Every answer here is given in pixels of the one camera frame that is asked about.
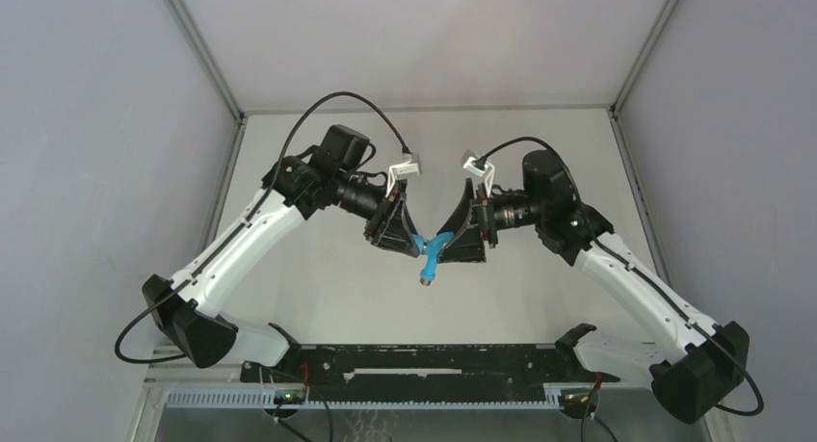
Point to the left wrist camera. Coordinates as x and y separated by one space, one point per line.
408 167

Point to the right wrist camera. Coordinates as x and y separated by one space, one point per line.
483 169

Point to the white slotted cable duct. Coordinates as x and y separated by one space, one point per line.
222 398

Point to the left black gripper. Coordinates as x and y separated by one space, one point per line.
390 225

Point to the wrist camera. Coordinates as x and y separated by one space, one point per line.
408 167
483 169

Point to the blue plastic water faucet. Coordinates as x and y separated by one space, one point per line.
431 249

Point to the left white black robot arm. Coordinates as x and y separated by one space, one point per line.
188 307

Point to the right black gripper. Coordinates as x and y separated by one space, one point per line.
469 222

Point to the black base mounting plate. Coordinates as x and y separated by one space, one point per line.
453 373

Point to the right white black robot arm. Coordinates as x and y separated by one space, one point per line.
689 362

